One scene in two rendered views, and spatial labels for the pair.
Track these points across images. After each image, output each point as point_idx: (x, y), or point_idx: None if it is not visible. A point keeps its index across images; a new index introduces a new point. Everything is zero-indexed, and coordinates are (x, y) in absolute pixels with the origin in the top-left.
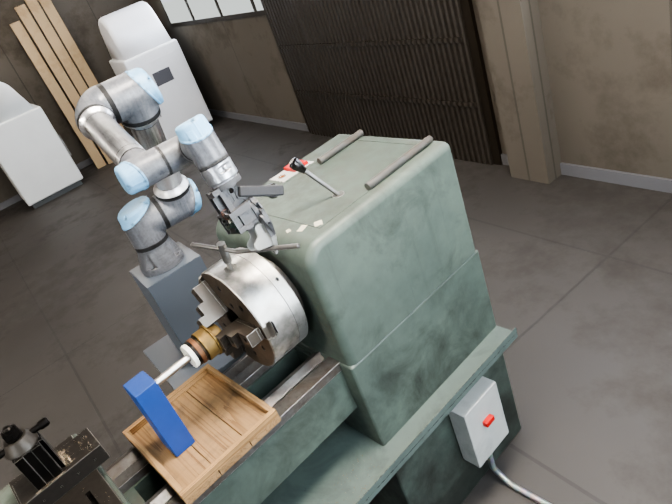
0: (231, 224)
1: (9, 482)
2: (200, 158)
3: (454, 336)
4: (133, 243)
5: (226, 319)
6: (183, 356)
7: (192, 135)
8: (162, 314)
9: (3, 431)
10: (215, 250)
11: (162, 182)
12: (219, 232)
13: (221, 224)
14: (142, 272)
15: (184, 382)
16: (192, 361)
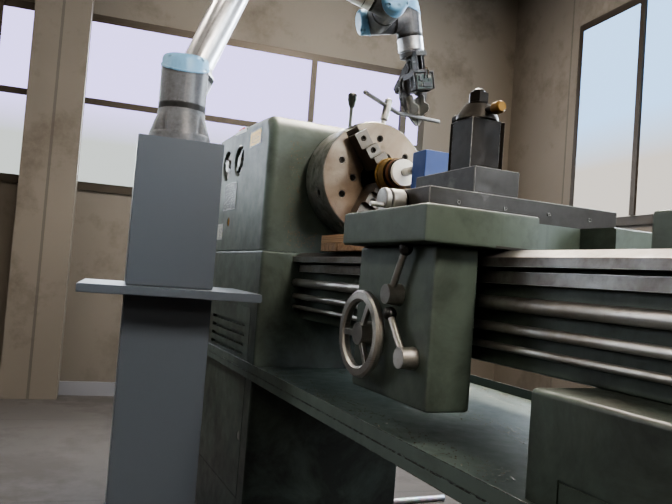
0: (426, 79)
1: (429, 185)
2: (420, 25)
3: None
4: (192, 93)
5: (356, 182)
6: (404, 168)
7: (419, 8)
8: (211, 193)
9: (483, 89)
10: (383, 104)
11: (215, 56)
12: (284, 125)
13: (285, 120)
14: (181, 135)
15: (336, 234)
16: (408, 176)
